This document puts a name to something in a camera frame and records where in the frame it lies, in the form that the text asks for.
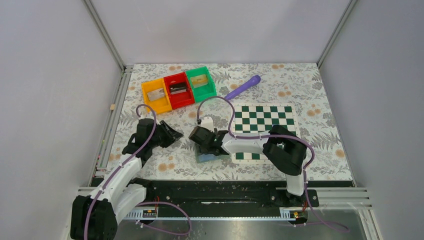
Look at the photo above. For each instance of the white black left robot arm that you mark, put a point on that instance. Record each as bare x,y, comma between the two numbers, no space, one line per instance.
97,215

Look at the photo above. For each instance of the yellow plastic bin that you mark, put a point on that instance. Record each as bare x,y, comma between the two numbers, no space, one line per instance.
160,106

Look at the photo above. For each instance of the gold card stack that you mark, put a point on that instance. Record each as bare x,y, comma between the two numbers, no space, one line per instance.
199,81

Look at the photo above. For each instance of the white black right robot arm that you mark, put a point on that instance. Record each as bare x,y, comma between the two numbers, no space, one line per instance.
282,148

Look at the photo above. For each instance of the green plastic bin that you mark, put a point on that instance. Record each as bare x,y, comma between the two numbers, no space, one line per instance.
204,92

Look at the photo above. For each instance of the red plastic bin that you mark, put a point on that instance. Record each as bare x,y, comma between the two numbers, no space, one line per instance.
182,99

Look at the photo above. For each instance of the green white chessboard mat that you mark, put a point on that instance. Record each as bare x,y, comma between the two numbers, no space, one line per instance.
260,117

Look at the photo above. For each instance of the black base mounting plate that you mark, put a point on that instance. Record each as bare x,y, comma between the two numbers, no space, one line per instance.
226,199

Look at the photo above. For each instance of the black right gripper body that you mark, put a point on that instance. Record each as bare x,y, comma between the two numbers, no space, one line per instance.
205,150

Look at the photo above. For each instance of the purple plastic tube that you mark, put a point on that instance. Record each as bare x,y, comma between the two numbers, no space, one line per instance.
253,81

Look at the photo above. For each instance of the floral patterned tablecloth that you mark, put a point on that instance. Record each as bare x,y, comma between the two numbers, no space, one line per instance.
298,84

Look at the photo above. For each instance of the silver card stack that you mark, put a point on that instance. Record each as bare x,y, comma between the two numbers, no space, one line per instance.
156,94

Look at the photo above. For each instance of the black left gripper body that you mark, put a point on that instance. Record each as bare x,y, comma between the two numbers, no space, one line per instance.
153,141

